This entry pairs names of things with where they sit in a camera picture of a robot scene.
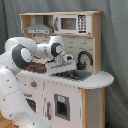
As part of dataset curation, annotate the black toy stovetop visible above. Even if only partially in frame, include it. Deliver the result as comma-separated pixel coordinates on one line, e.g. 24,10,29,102
27,62,47,73

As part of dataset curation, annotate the grey ice dispenser panel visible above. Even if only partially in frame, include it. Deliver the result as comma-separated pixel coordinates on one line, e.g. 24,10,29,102
54,94,70,120

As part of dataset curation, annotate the grey toy sink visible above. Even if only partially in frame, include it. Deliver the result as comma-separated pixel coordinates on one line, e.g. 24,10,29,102
54,70,92,81

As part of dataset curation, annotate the black toy faucet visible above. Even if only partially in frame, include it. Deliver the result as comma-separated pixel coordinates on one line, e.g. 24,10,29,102
76,51,93,70

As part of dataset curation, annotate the grey cupboard door handle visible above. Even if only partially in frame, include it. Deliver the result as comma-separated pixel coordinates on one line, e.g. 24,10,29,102
47,102,51,120

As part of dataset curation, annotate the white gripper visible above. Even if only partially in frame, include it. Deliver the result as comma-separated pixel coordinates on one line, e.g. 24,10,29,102
45,52,76,75

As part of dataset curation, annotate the grey range hood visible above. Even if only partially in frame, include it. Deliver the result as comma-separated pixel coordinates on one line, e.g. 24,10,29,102
24,16,53,35

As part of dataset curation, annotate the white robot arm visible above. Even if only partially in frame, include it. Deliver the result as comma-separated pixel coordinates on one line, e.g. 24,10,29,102
0,36,76,128

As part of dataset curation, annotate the white toy microwave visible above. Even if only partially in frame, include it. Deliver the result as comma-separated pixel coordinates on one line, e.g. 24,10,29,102
54,14,91,34

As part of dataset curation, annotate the toy oven door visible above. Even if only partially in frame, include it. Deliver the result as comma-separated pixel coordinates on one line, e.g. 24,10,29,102
24,92,41,117

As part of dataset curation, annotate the right red stove knob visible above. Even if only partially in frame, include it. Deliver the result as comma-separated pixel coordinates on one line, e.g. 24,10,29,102
30,81,37,88

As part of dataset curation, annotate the wooden toy kitchen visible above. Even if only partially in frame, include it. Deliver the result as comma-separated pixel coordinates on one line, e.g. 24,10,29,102
18,11,114,128

